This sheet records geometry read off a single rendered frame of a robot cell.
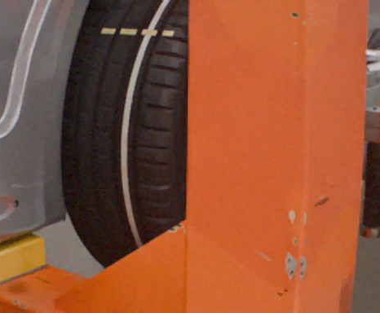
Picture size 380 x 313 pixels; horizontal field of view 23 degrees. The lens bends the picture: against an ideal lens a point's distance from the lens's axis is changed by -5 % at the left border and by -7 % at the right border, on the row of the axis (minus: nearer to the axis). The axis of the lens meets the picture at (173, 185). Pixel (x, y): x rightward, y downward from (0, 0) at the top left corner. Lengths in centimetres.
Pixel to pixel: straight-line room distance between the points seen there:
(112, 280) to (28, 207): 25
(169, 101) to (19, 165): 25
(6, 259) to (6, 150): 17
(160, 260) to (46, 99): 37
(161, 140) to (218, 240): 39
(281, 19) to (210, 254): 29
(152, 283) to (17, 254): 31
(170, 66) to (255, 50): 45
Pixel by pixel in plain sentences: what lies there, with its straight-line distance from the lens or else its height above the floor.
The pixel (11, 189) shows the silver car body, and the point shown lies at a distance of 143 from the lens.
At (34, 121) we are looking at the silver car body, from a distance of 144.
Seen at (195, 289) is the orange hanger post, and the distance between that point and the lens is 116.
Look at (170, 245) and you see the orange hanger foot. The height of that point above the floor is 82.
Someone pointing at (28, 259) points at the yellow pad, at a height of 70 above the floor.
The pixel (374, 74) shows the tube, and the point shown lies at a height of 100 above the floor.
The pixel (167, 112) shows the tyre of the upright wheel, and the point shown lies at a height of 92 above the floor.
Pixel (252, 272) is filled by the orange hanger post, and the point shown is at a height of 82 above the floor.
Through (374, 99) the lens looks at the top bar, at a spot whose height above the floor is 96.
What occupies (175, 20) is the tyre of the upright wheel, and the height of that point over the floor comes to 106.
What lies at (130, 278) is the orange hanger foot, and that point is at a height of 76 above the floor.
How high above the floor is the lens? 121
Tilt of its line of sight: 15 degrees down
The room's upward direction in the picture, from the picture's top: 1 degrees clockwise
